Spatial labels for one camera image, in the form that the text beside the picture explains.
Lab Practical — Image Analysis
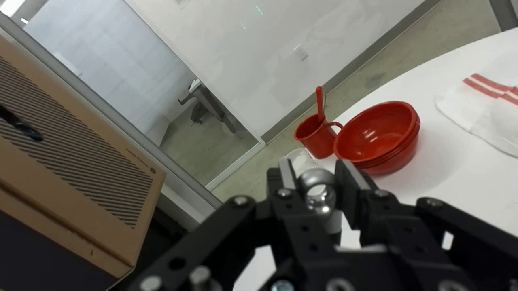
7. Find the red bowl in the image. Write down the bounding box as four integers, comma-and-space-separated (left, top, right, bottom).
331, 100, 422, 176

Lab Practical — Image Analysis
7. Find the red cup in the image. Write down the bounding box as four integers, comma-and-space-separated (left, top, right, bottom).
292, 113, 344, 160

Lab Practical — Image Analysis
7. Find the small red spoon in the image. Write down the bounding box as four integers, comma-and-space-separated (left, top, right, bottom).
313, 85, 326, 122

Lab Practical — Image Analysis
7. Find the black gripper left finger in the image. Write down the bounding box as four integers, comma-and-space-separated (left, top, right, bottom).
127, 156, 331, 291

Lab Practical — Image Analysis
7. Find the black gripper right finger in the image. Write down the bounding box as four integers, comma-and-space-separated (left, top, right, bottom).
333, 158, 518, 291

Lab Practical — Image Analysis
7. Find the white towel with red stripes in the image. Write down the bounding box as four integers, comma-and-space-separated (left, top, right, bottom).
435, 71, 518, 158

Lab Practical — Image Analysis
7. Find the cardboard box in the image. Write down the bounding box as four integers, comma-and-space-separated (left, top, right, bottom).
0, 30, 166, 279

